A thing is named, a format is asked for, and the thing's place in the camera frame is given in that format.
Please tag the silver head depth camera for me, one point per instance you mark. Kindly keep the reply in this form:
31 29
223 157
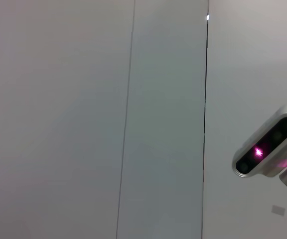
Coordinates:
270 139

